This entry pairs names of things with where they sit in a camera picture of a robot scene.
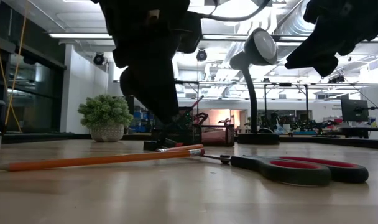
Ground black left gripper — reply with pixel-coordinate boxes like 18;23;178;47
92;0;203;125

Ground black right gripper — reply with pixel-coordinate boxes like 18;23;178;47
284;0;378;78

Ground pink sticky notes pad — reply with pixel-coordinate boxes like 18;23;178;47
203;129;227;144

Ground red-handled scissors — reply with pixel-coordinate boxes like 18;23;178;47
204;154;369;187

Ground black mesh desk organizer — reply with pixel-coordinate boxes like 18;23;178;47
150;106;235;147

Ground long ceiling light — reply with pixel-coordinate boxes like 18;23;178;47
48;33;112;39
275;35;311;42

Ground black background rack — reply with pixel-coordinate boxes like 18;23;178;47
263;82;311;128

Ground green artificial potted plant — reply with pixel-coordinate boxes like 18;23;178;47
78;95;134;143

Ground black computer monitor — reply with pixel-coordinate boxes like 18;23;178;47
340;98;369;123

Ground black background desk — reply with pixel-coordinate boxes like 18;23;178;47
338;126;378;139

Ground black desk lamp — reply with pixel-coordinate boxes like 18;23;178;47
229;27;280;146

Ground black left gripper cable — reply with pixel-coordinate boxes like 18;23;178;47
201;0;270;22

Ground yellow cable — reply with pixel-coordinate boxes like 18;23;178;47
0;0;29;133

